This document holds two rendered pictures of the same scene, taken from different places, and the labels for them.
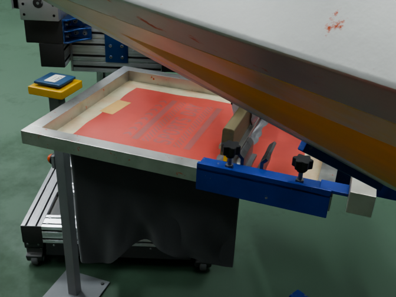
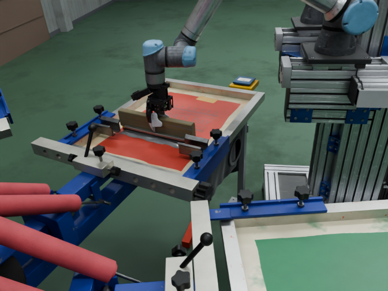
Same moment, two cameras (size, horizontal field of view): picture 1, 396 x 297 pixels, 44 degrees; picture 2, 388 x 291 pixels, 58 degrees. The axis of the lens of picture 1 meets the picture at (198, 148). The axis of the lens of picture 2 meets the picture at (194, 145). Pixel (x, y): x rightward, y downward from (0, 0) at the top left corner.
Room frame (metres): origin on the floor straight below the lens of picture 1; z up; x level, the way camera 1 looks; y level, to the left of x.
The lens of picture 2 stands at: (1.64, -1.34, 1.69)
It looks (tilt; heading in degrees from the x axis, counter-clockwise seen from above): 32 degrees down; 101
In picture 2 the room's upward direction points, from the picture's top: 3 degrees counter-clockwise
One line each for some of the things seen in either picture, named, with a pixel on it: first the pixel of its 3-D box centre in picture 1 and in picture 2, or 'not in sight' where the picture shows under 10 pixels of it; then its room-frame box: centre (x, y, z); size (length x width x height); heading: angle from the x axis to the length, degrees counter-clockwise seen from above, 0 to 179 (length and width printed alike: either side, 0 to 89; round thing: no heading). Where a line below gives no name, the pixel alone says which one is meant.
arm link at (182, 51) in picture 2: not in sight; (181, 55); (1.37, -0.10, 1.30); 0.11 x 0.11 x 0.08; 7
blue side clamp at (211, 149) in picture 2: not in sight; (206, 161); (1.48, -0.32, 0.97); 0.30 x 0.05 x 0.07; 72
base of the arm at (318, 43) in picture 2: not in sight; (336, 37); (1.94, 0.09, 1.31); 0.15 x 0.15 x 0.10
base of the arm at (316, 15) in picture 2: not in sight; (316, 10); (1.93, 0.58, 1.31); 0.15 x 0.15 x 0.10
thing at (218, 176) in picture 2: not in sight; (217, 160); (1.48, -0.01, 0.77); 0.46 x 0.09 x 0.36; 72
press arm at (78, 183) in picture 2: not in sight; (84, 184); (1.12, -0.54, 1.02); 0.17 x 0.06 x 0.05; 72
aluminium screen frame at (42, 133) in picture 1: (201, 121); (174, 120); (1.29, -0.01, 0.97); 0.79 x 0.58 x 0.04; 72
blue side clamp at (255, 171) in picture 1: (262, 184); (89, 132); (0.95, -0.15, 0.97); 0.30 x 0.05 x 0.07; 72
